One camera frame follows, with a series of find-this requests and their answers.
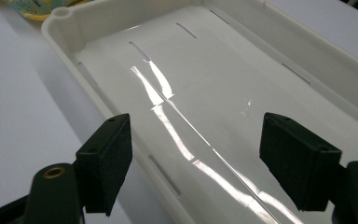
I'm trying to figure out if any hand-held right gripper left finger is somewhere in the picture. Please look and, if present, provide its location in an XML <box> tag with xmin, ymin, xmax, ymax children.
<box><xmin>23</xmin><ymin>113</ymin><xmax>133</xmax><ymax>224</ymax></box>

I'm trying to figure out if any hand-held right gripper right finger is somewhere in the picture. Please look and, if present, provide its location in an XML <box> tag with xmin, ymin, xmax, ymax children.
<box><xmin>258</xmin><ymin>112</ymin><xmax>358</xmax><ymax>224</ymax></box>

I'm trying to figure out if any white plastic tray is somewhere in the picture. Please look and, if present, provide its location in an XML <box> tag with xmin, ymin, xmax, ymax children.
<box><xmin>40</xmin><ymin>0</ymin><xmax>358</xmax><ymax>224</ymax></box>

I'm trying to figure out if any yellow patterned bowl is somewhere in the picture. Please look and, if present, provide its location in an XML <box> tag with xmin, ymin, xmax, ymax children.
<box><xmin>6</xmin><ymin>0</ymin><xmax>91</xmax><ymax>22</ymax></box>

